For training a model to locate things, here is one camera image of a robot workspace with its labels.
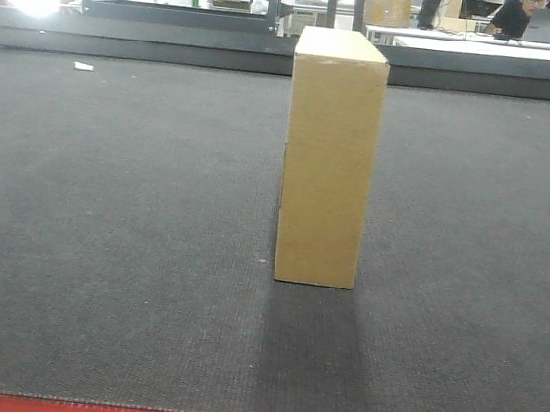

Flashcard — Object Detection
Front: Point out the tall brown cardboard box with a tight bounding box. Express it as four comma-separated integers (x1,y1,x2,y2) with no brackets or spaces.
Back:
275,26,390,289

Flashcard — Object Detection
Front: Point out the white table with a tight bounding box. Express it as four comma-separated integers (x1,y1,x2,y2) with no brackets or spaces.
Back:
365,25,550,61

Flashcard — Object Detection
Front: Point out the black conveyor belt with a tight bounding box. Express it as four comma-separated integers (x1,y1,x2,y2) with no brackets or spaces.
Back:
0,48,550,412

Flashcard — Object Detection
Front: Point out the small white paper scrap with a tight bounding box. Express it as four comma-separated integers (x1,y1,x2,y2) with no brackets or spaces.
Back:
73,61,94,72

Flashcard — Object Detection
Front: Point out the brown box in background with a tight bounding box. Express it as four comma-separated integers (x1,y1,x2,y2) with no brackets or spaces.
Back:
363,0,412,28

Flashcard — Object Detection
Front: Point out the person in black shirt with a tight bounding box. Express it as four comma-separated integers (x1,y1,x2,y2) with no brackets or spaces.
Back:
484,0,548,39

